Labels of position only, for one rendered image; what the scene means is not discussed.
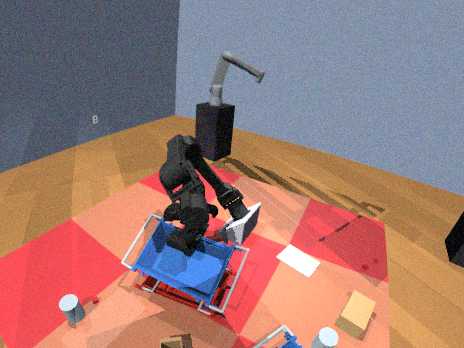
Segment red plastic tray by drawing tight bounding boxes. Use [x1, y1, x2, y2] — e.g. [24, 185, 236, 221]
[134, 269, 237, 320]

